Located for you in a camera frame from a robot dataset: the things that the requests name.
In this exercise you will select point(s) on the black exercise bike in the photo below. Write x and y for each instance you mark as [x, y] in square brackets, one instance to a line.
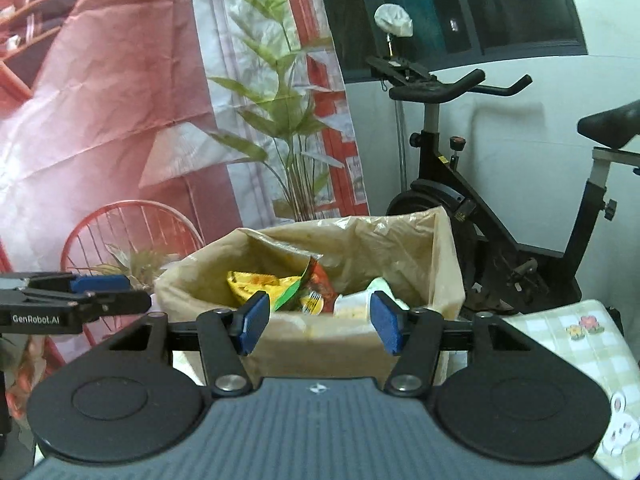
[539, 179]

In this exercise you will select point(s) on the dark window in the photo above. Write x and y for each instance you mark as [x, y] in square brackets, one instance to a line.
[450, 33]

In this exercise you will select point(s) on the yellow snack bag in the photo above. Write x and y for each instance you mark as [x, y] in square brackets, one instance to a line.
[243, 285]

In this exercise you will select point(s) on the orange snack bag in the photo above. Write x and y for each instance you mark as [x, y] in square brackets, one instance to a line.
[316, 294]

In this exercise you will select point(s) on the cardboard box with plastic liner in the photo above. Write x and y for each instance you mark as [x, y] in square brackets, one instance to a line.
[414, 253]

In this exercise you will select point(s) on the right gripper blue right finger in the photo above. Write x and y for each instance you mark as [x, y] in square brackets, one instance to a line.
[413, 337]

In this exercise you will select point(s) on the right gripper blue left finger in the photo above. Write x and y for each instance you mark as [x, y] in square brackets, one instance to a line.
[225, 336]

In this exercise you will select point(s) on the printed room backdrop cloth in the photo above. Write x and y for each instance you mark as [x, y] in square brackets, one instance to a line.
[134, 132]

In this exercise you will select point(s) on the white green cucumber chips bag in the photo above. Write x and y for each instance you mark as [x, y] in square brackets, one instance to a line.
[370, 302]

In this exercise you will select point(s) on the green striped snack packet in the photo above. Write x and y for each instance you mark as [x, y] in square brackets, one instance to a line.
[288, 299]

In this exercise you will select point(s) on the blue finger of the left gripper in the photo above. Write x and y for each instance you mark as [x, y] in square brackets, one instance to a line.
[99, 283]

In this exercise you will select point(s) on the checkered bunny tablecloth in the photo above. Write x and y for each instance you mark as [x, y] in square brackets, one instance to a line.
[586, 336]

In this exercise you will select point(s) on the metal pole with white bag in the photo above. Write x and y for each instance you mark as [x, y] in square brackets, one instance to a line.
[395, 60]

